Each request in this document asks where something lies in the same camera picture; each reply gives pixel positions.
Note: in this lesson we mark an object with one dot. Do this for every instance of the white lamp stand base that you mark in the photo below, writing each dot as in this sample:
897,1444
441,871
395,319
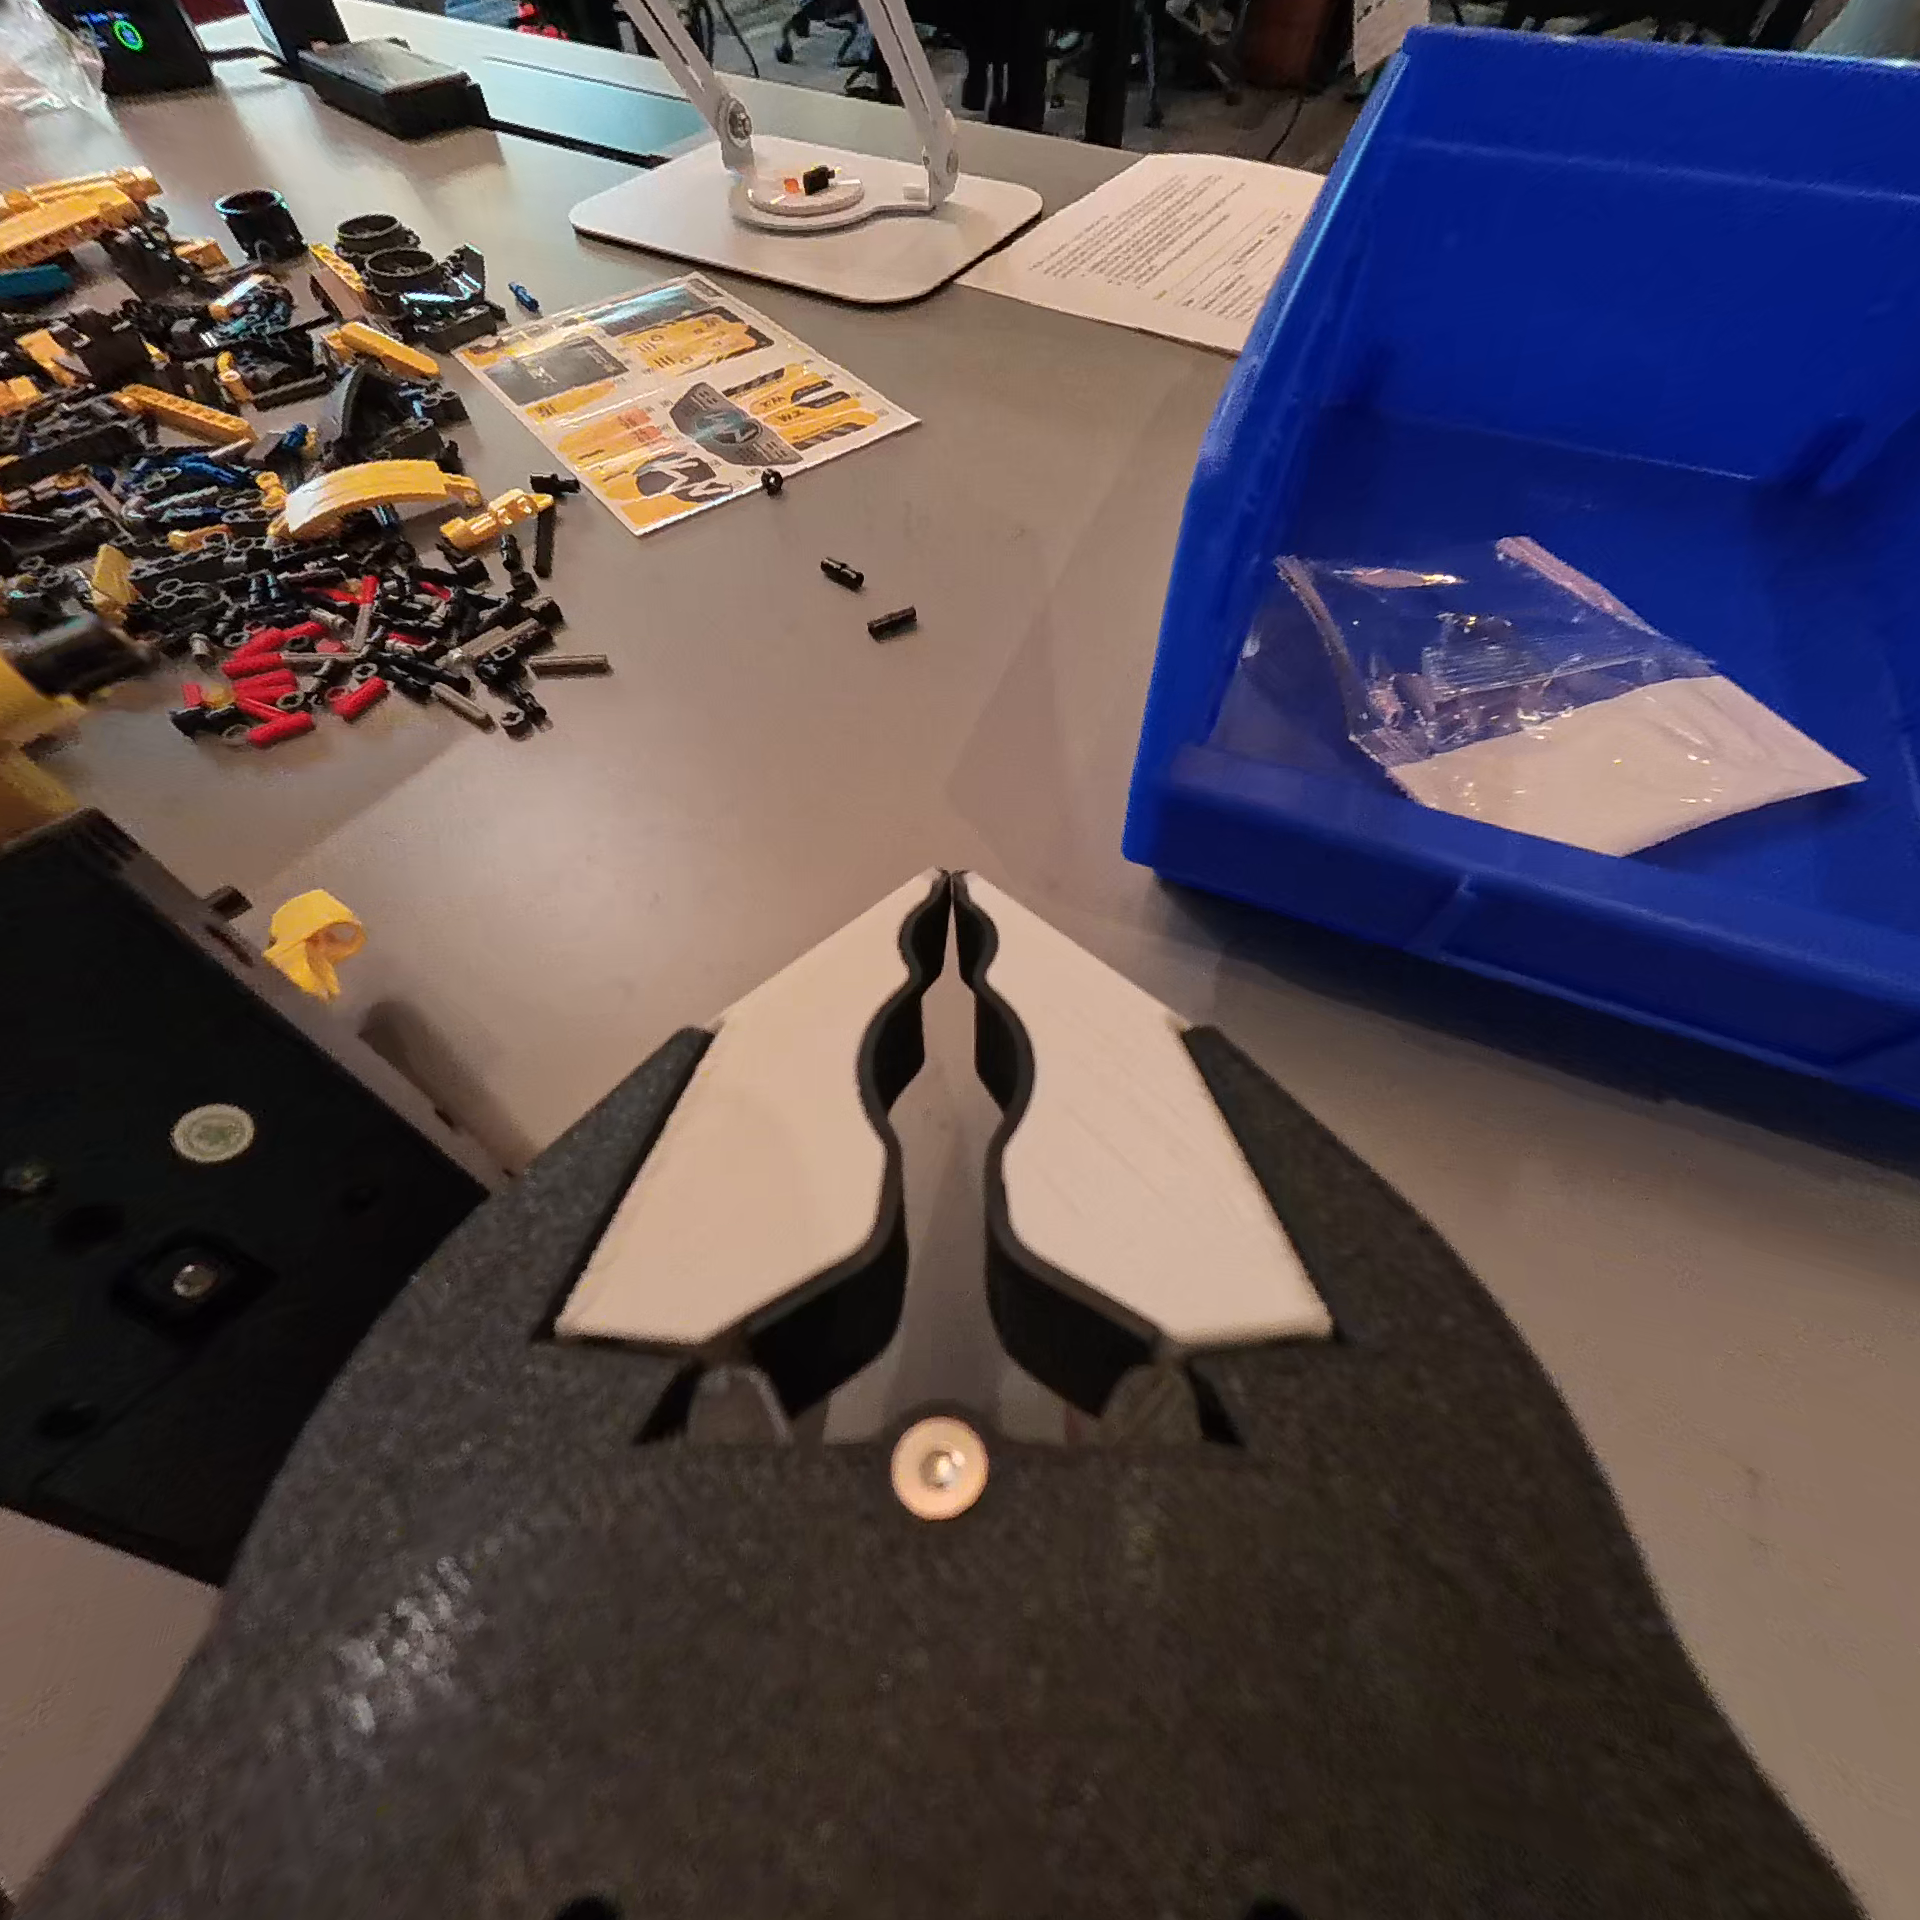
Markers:
810,218

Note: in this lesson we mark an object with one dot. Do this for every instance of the yellow curved building piece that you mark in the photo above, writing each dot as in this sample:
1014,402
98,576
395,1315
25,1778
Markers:
376,494

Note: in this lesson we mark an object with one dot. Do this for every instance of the yellow and black sticker sheet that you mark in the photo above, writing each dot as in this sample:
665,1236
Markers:
681,399

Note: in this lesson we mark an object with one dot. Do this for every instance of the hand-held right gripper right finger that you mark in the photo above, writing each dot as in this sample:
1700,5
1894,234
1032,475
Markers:
1147,1156

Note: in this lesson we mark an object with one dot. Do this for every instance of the black flat box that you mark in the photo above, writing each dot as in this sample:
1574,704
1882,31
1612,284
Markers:
194,1200

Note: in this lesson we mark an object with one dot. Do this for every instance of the black power adapter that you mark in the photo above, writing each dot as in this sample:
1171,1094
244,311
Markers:
398,83

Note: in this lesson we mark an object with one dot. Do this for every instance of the pile of small building pieces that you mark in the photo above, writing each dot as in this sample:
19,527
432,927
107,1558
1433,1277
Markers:
299,599

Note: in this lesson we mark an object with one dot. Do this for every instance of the small yellow connector piece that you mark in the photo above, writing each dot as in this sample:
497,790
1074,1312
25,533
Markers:
316,938

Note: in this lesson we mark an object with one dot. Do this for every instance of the yellow toy assembly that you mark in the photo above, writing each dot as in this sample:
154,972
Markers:
38,704

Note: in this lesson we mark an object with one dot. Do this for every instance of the clear plastic bag of hardware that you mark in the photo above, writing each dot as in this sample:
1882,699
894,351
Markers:
1545,722

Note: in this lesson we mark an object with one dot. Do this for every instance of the black toy tire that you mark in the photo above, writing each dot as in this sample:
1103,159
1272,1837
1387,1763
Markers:
259,222

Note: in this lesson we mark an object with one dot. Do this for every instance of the crumpled clear plastic wrap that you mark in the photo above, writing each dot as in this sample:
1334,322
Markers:
38,54

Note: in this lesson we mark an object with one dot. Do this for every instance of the printed white paper sheet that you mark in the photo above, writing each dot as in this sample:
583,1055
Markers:
1171,247

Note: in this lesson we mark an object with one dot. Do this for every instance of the blue plastic storage bin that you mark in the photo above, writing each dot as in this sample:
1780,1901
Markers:
1575,376

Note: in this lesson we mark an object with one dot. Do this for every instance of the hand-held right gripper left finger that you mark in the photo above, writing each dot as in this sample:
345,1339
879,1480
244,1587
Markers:
751,1156

